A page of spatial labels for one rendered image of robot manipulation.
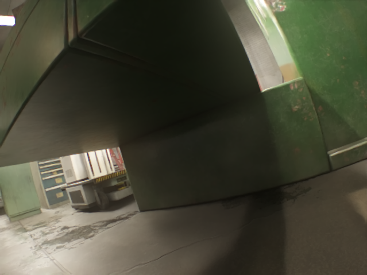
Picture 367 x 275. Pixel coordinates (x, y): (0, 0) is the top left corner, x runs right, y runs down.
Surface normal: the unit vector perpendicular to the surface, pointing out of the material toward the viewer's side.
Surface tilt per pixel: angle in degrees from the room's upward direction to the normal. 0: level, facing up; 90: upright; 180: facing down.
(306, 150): 90
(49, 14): 90
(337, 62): 90
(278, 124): 90
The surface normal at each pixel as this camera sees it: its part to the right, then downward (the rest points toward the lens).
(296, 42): -0.43, 0.08
